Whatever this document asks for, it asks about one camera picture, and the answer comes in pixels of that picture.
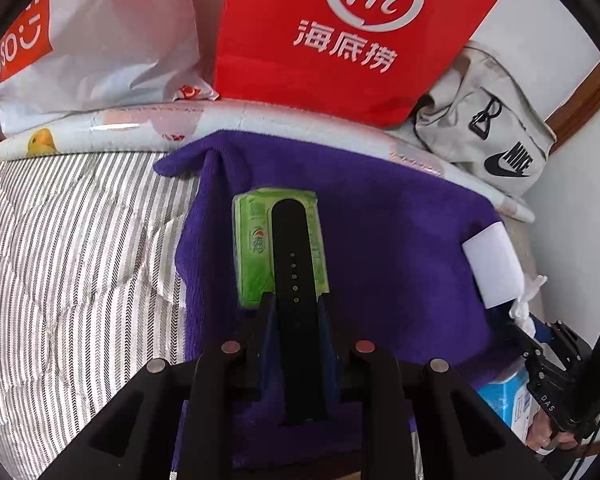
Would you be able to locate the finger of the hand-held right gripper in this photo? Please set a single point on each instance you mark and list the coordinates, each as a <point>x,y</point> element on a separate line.
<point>530,345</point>
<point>570,340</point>

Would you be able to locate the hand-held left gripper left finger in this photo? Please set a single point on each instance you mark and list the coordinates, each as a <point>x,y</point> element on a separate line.
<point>266,360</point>

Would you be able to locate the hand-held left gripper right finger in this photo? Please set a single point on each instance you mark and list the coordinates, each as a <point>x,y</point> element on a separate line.
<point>329,360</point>

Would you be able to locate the blue tissue pack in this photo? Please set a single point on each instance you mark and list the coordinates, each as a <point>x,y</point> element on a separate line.
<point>505,400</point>

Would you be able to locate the green tissue packet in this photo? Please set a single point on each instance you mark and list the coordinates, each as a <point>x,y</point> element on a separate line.
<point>250,260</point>

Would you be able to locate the person's right hand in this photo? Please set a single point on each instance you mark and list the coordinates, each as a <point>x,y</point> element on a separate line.
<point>545,435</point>

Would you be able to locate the purple towel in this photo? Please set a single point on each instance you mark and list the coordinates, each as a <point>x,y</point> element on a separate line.
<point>395,260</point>

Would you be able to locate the striped mattress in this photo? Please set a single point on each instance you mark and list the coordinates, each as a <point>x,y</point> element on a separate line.
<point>80,260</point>

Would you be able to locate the grey waist bag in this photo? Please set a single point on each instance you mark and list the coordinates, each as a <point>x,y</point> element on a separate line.
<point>460,125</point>

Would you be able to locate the printed paper roll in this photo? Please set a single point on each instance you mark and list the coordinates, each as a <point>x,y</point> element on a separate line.
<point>80,132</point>

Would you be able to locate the red paper bag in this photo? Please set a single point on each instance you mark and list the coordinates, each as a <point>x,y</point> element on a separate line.
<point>280,60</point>

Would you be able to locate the white plastic shopping bag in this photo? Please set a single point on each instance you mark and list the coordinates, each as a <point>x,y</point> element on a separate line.
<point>120,35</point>

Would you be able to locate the wooden door frame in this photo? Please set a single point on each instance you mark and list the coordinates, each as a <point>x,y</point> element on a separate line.
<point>585,105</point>

